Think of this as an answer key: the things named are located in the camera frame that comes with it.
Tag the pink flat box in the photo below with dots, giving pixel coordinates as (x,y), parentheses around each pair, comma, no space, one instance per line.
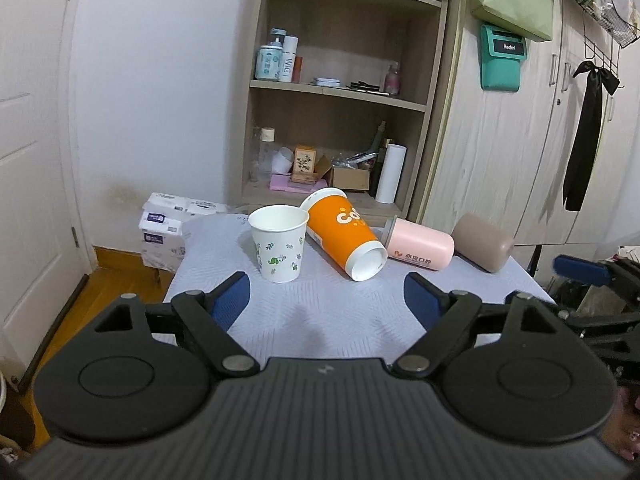
(283,183)

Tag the black wire basket rack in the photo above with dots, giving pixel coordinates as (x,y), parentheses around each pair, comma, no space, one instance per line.
(605,5)

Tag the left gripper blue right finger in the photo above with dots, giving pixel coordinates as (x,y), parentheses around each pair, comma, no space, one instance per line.
(447,318)

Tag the white door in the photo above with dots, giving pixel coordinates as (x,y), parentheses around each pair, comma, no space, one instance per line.
(41,264)

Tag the small cardboard box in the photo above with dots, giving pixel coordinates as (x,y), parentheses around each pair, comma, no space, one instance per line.
(350,179)

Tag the orange paper cup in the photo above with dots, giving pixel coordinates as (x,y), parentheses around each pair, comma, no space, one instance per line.
(342,233)

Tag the orange floral small box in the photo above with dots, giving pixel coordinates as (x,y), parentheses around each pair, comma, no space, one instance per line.
(303,164)

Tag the small pink bottle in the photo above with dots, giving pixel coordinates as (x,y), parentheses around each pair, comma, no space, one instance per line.
(392,80)

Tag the white small cup on shelf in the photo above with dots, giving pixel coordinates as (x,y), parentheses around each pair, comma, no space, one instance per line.
(282,161)

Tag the white patterned tablecloth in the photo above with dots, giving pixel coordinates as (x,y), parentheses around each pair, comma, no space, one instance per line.
(323,314)

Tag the black ribbon bow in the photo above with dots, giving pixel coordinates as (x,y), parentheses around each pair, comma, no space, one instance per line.
(586,140)

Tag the clear bottle beige cap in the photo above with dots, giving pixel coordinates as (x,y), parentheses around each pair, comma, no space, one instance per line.
(266,143)

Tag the white floral paper cup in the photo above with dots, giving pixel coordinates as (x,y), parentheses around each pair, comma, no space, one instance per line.
(278,233)

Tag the teal Redmi pouch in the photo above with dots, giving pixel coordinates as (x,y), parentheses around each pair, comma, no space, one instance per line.
(501,56)

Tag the pink tumbler cup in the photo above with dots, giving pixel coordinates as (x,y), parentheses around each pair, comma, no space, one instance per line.
(418,245)

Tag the light blue pump bottle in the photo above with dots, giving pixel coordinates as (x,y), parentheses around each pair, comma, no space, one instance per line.
(268,58)

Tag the taupe tumbler cup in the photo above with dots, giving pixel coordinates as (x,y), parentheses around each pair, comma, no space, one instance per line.
(482,243)

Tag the wooden wardrobe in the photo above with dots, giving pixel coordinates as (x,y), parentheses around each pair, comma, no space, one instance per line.
(503,155)

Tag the white paper towel roll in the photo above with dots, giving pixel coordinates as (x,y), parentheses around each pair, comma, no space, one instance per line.
(391,172)

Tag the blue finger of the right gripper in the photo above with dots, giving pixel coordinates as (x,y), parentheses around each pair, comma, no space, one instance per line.
(582,271)

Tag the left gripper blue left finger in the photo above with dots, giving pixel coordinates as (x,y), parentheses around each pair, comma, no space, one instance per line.
(204,320)

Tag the white tube bottle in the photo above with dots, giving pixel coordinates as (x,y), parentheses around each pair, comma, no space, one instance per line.
(288,57)

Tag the wooden open shelf unit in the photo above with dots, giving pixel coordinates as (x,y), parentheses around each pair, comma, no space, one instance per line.
(339,103)

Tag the white tissue pack stack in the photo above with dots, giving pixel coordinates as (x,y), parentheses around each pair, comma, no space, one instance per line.
(160,225)

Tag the clear bottle red liquid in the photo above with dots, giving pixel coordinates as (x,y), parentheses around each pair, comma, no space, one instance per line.
(297,69)

